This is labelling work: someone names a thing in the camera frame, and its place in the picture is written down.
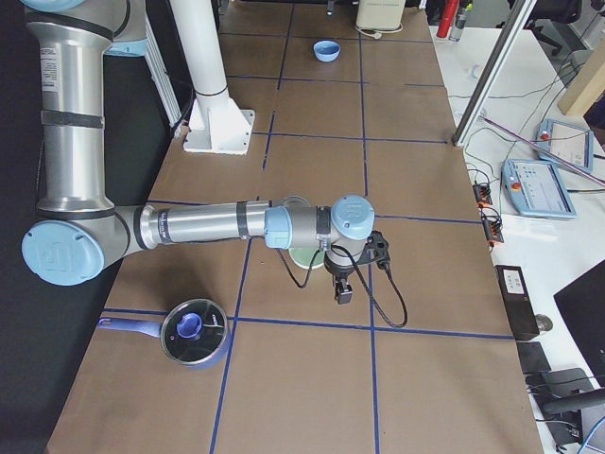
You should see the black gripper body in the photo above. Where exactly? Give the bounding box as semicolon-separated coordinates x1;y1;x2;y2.
324;257;354;291

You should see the green bowl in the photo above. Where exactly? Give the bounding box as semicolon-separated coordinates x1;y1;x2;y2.
283;196;324;270

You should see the blue bowl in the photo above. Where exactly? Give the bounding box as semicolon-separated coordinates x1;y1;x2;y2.
313;40;341;62

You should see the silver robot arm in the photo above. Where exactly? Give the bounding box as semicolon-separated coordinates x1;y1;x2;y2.
21;1;377;303

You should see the blue saucepan with glass lid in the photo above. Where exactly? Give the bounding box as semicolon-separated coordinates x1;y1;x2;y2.
97;299;232;370

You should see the black power box with label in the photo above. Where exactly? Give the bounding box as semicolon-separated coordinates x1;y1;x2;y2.
494;265;540;341

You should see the near teach pendant tablet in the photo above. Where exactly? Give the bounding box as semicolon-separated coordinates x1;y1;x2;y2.
502;159;577;219

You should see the teach pendant tablet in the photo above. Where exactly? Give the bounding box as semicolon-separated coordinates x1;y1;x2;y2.
536;119;595;173
502;159;577;219

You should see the black monitor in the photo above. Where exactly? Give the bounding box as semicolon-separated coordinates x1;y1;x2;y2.
554;266;604;385

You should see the cream and chrome toaster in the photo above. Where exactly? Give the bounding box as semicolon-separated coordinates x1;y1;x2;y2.
355;0;405;32

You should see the far teach pendant tablet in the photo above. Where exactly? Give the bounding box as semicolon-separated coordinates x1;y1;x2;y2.
536;119;595;173

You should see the red bottle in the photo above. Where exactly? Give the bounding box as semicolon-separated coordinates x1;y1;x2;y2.
436;0;459;39

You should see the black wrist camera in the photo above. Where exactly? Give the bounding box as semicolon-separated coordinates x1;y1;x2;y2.
365;231;390;271

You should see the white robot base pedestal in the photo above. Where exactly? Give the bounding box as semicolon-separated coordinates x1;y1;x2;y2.
170;0;255;155

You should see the aluminium frame post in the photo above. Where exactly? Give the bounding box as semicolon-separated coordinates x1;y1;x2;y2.
452;0;537;147

